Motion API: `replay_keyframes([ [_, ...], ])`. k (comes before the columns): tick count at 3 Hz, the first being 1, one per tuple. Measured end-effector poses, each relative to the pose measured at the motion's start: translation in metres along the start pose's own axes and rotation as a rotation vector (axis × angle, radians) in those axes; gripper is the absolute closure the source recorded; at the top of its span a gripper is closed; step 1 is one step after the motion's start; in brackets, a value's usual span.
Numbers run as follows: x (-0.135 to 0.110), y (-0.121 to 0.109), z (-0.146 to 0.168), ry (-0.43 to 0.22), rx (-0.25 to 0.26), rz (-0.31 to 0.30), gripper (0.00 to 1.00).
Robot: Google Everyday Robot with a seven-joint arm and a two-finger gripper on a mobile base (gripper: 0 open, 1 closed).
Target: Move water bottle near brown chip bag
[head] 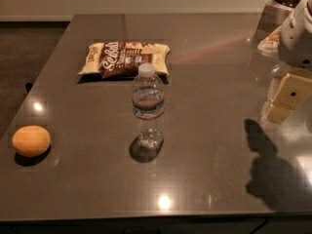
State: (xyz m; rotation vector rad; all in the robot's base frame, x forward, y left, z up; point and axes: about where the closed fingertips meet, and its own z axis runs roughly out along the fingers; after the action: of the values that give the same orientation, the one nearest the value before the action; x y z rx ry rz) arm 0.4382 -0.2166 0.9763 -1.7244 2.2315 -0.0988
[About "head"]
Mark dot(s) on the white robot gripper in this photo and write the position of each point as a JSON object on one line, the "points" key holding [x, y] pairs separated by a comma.
{"points": [[296, 40]]}

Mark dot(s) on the clear plastic water bottle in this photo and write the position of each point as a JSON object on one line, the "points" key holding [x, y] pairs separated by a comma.
{"points": [[148, 100]]}

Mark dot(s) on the brown chip bag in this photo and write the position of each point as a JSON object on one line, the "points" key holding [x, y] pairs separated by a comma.
{"points": [[122, 59]]}

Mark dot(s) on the steel container under bowl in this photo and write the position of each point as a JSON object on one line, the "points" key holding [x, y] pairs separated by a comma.
{"points": [[273, 15]]}

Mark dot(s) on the orange fruit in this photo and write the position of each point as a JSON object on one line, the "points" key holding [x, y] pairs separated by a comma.
{"points": [[31, 141]]}

